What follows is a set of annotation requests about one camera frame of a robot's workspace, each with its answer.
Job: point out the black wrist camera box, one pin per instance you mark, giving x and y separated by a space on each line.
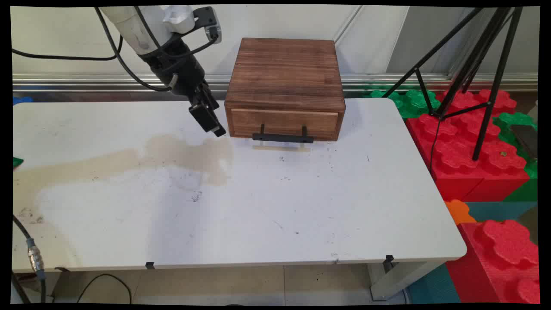
210 25

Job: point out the teal foam mat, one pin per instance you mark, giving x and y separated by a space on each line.
499 211

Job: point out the black table edge clip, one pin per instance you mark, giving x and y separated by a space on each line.
388 261
150 265

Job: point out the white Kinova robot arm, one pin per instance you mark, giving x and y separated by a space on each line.
133 23

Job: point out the green foam block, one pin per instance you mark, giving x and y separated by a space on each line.
514 122
413 103

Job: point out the brown wooden drawer cabinet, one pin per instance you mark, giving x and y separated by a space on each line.
284 71

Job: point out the orange foam block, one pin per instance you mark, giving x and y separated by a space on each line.
459 212

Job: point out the blue foam piece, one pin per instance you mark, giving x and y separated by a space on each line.
22 100

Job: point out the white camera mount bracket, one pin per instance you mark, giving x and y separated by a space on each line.
177 18

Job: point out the black tripod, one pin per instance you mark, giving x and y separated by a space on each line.
473 60

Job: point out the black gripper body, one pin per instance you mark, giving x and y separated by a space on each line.
176 69

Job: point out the white table leg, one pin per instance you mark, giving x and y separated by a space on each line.
396 280

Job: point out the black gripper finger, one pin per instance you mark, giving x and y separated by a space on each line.
205 118
219 128

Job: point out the small green object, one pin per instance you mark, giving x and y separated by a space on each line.
17 162

